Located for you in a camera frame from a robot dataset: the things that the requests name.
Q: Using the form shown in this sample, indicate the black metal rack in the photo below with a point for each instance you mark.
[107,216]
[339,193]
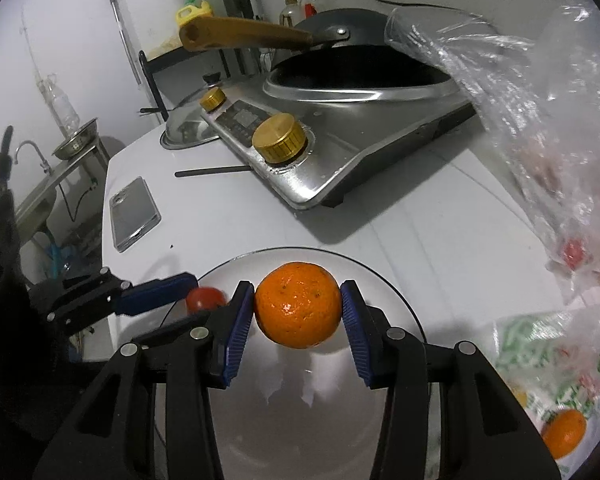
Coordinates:
[150,77]

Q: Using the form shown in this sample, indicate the clear plastic bags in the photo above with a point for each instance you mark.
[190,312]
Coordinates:
[545,355]

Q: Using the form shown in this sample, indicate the silver smartphone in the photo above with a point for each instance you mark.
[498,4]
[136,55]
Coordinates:
[135,215]

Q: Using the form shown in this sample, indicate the steel sink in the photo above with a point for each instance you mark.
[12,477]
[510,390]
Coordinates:
[35,200]

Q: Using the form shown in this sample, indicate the hanging clear plastic bottle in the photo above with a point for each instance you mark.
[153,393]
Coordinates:
[60,105]

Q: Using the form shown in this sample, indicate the dark drain pipe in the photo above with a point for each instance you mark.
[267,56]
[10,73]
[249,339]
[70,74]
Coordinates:
[227,5]

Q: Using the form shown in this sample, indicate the clear bottle with red cap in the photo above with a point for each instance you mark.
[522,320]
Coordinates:
[311,2]

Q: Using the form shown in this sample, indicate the metal stand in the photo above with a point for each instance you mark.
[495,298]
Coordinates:
[97,157]

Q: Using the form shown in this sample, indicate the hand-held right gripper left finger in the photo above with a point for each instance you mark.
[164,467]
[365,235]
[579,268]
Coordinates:
[237,335]

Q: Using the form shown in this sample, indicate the grey wall pipe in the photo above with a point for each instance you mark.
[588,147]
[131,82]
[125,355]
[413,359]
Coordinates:
[122,30]

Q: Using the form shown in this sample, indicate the steel faucet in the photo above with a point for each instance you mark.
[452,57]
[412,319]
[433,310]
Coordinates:
[30,146]

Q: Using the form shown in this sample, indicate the white round plate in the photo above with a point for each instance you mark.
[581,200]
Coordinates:
[300,410]

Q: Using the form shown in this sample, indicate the steel bowl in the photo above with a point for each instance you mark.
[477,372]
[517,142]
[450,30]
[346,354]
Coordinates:
[75,141]

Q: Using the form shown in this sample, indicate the mandarin orange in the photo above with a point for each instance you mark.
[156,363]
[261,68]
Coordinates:
[564,434]
[297,305]

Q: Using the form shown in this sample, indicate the clear plastic bag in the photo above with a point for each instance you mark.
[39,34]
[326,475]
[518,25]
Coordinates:
[530,110]

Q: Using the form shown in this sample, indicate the black chopstick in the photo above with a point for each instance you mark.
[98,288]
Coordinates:
[210,170]

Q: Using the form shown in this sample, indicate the yellow detergent bottle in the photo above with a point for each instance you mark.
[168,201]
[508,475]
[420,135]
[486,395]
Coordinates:
[195,10]

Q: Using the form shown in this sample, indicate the small red tomato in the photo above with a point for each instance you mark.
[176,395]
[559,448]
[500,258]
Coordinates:
[575,253]
[205,299]

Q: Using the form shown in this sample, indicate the dark oil bottle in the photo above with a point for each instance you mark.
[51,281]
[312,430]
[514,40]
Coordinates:
[289,12]

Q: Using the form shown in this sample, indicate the steel induction cooker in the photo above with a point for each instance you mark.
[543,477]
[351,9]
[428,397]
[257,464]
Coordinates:
[360,140]

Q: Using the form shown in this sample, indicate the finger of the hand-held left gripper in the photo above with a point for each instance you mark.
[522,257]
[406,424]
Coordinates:
[80,317]
[155,292]

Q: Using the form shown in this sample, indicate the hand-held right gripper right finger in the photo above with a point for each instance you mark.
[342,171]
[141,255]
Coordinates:
[355,330]

